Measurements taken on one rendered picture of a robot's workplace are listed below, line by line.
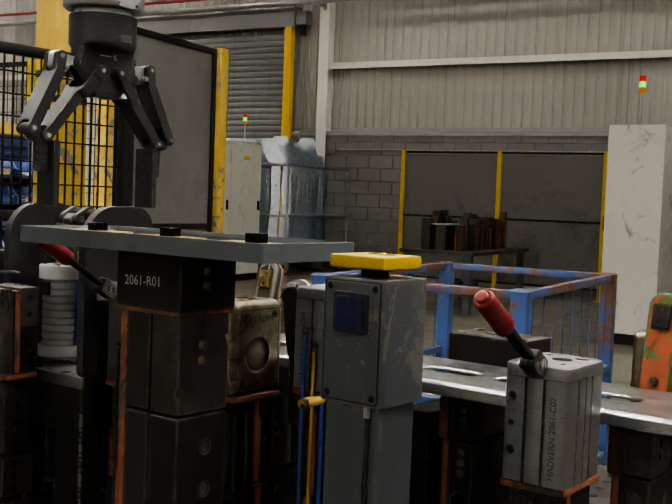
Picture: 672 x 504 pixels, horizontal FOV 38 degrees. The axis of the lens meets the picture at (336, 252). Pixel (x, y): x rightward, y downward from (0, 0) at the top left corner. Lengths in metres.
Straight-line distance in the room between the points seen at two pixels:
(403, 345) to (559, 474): 0.20
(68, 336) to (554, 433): 0.72
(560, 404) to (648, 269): 8.19
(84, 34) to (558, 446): 0.65
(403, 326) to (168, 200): 4.08
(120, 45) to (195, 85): 3.98
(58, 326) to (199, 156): 3.77
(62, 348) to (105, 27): 0.48
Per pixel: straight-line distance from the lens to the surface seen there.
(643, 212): 9.11
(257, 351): 1.21
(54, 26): 2.56
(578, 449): 0.97
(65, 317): 1.38
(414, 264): 0.87
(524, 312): 3.12
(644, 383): 1.25
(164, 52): 4.88
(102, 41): 1.10
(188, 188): 5.03
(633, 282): 9.15
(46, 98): 1.07
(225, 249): 0.89
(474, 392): 1.11
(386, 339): 0.83
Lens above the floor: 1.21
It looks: 3 degrees down
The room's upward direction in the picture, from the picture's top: 2 degrees clockwise
